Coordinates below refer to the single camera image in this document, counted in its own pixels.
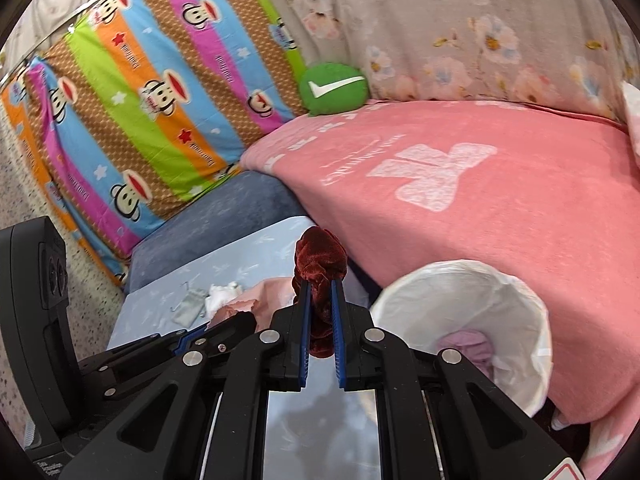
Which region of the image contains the white glove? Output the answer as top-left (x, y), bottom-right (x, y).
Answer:
top-left (205, 282), bottom-right (243, 318)

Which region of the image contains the grey drawstring pouch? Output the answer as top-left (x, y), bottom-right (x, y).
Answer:
top-left (171, 282), bottom-right (208, 328)

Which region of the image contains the pink striped cloth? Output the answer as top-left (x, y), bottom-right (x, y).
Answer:
top-left (207, 276), bottom-right (294, 332)

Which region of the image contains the dark red velvet scrunchie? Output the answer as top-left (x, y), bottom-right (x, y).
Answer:
top-left (292, 226), bottom-right (347, 359)

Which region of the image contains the white lined trash bin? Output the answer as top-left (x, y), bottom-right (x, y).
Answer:
top-left (371, 260), bottom-right (553, 416)

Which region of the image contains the light blue patterned sheet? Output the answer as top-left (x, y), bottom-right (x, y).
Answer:
top-left (105, 214), bottom-right (381, 480)

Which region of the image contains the purple cloth in bin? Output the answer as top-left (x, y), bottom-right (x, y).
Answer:
top-left (436, 330), bottom-right (495, 379)

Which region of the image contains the blue-grey velvet cushion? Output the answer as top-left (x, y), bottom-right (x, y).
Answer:
top-left (125, 171), bottom-right (306, 292)

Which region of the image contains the colourful monkey print pillow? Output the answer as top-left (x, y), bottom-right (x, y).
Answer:
top-left (1, 0), bottom-right (305, 283)

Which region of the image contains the pink bed blanket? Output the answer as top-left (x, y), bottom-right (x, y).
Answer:
top-left (241, 102), bottom-right (639, 479)

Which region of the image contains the green check mark cushion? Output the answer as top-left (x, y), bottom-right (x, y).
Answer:
top-left (298, 63), bottom-right (370, 116)

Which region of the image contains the pink small pillow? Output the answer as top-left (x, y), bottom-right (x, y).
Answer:
top-left (620, 81), bottom-right (640, 166)

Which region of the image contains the grey floral quilt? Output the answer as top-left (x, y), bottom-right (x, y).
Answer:
top-left (271, 0), bottom-right (639, 121)

